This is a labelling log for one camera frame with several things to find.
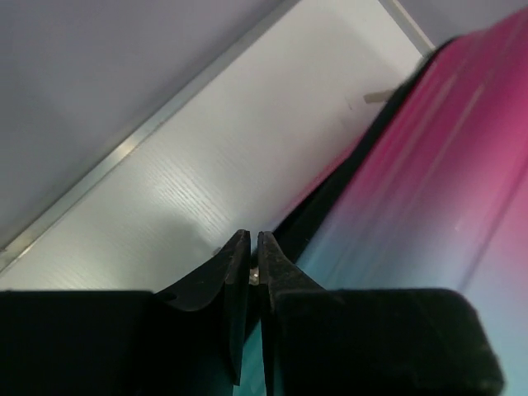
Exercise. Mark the pink teal kids suitcase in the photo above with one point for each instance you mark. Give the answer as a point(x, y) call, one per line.
point(434, 196)

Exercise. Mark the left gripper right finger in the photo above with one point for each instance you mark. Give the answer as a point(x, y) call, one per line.
point(367, 342)

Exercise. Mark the aluminium table edge rail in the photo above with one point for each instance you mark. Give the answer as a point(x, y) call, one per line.
point(60, 207)

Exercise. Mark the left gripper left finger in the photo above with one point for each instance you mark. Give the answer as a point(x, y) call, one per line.
point(184, 340)

